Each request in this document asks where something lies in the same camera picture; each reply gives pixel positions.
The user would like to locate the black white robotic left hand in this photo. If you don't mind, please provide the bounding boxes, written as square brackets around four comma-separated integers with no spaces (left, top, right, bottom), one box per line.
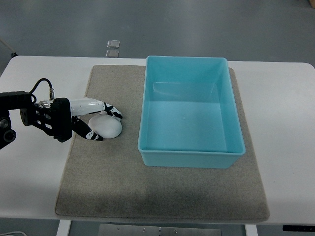
[42,97,123,142]

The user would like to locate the white table leg left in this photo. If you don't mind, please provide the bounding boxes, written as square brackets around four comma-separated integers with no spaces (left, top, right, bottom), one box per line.
[56,220,72,236]

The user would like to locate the metal table base plate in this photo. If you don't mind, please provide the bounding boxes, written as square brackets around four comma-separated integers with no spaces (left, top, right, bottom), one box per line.
[98,224,221,236]

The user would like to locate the white table leg right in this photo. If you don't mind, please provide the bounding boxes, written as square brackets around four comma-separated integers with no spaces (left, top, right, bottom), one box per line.
[245,224,258,236]

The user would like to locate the white table leg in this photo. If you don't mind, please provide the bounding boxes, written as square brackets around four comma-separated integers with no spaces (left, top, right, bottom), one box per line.
[56,220,72,236]
[245,224,258,236]

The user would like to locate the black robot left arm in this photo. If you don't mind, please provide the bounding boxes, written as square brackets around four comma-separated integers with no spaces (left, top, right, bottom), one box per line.
[0,78,54,148]

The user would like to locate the white bunny toy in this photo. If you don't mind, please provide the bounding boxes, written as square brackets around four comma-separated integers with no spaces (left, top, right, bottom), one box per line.
[88,114,122,139]

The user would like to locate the blue plastic box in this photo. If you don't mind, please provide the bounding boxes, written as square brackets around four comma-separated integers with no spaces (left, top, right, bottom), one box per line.
[138,56,246,169]

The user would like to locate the grey felt mat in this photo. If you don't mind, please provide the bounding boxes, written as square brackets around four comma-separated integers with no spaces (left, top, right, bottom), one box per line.
[55,65,270,223]

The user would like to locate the black table control panel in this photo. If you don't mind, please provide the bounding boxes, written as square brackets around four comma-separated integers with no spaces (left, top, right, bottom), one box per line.
[283,225,315,232]

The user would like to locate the white cable on floor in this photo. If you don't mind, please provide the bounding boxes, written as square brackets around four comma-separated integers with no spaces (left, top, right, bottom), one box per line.
[0,230,25,236]

